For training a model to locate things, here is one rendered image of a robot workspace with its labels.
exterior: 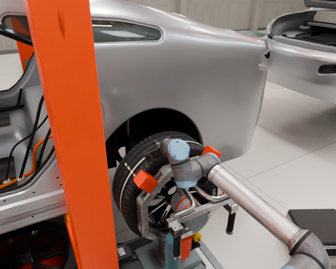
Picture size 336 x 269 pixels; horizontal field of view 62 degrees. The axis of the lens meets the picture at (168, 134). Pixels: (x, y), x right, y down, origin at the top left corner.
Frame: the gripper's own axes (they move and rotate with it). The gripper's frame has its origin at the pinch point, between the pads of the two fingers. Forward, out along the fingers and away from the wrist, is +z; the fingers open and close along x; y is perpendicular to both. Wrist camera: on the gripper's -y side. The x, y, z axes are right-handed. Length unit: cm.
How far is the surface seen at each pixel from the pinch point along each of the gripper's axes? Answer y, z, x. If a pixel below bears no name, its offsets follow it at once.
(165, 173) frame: -3.6, -10.8, -12.5
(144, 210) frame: -21.4, -5.7, -24.6
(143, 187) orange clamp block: -16.5, -12.4, -12.1
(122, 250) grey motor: -44, 35, -54
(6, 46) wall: -96, 827, 364
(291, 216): 80, 38, -111
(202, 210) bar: 2.6, -20.9, -35.8
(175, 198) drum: -2.9, 1.3, -31.0
